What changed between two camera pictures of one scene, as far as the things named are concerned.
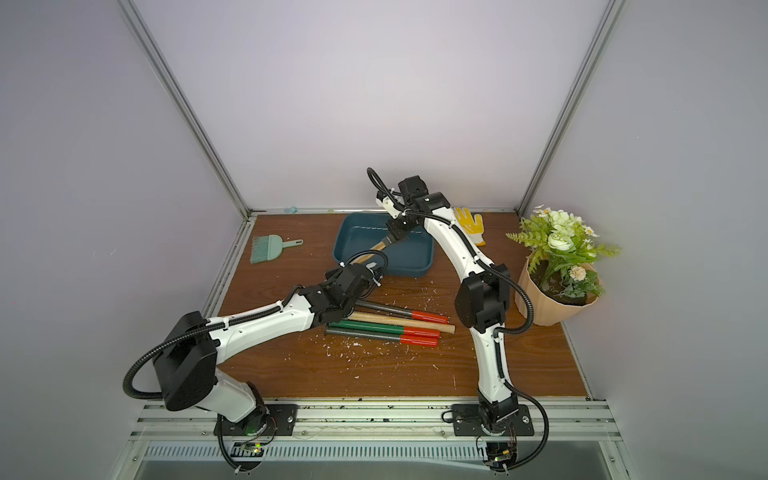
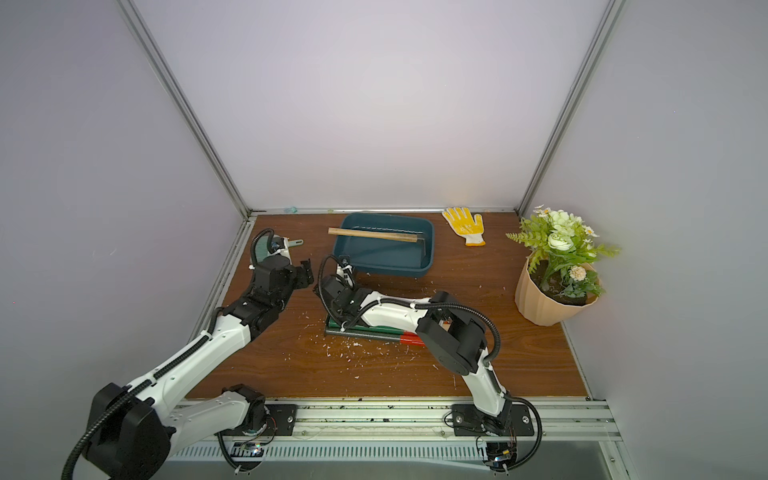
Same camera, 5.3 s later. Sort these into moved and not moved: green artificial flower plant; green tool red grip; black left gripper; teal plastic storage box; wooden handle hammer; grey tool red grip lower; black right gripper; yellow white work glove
Moved: wooden handle hammer; black left gripper; black right gripper
Not moved: teal plastic storage box; green tool red grip; grey tool red grip lower; green artificial flower plant; yellow white work glove
